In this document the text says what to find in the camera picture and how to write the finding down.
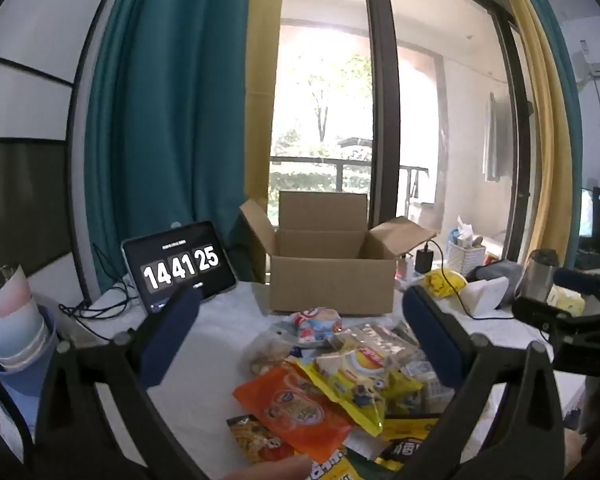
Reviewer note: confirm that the orange snack bag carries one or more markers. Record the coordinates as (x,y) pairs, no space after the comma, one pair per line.
(290,410)

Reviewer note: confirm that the black tablet showing clock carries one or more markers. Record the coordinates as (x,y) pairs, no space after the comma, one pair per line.
(180,262)

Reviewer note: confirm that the yellow printed bag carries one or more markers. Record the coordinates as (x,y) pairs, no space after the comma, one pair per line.
(442,284)

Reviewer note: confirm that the hanging pale garment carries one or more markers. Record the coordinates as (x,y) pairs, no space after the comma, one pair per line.
(491,140)

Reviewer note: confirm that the black yellow snack bag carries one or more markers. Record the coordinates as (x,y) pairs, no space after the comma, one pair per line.
(405,447)

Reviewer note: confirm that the person's left hand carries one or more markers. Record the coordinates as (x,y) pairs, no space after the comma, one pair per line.
(275,470)

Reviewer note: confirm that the brown cardboard box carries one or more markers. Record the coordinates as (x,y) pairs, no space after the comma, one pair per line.
(330,285)

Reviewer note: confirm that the dark sliding door frame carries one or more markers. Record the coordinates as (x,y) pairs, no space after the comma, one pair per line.
(380,85)

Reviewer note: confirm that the clear biscuit tray pack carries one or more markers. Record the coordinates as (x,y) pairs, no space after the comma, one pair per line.
(375,342)

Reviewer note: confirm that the steel bottle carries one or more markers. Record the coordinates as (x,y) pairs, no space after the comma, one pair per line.
(535,277)

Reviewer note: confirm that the pink plastic cup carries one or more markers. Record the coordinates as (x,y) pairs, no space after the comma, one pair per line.
(5,295)

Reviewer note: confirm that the pale blue plastic cup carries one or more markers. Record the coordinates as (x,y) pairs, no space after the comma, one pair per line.
(15,332)

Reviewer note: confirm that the pale yellow pouch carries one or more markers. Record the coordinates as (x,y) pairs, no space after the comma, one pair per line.
(566,301)

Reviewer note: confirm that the yellow curtain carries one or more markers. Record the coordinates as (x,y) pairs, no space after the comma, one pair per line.
(262,110)
(545,135)

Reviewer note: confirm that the white plastic basket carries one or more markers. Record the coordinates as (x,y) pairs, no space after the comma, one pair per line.
(467,257)

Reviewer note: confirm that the white foam block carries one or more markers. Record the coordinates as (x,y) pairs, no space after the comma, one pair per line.
(485,297)

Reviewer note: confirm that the clear bag of nuts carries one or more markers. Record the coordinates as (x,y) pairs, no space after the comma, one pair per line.
(265,355)

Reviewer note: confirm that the black charger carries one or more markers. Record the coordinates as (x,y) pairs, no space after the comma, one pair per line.
(423,260)

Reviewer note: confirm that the black balcony railing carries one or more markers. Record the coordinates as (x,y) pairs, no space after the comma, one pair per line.
(310,161)

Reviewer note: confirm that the white red blue puffed bag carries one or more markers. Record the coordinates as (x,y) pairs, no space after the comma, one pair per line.
(316,325)

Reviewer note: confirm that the yellow chip bag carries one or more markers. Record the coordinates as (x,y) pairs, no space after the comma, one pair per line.
(350,380)

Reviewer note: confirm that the grey cloth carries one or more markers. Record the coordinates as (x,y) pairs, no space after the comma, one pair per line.
(500,272)

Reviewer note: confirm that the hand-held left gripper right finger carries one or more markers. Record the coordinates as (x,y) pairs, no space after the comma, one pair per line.
(430,330)

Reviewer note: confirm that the white plastic cup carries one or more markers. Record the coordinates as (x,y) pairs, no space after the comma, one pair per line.
(25,355)

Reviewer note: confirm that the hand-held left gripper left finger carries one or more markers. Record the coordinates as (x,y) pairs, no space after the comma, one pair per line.
(170,335)

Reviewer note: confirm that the computer monitor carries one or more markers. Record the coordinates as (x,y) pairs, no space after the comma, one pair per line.
(586,212)

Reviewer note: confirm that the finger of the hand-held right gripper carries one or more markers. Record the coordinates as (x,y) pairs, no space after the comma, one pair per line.
(577,282)
(537,314)

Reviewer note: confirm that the teal curtain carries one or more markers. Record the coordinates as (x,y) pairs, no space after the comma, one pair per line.
(562,60)
(170,110)

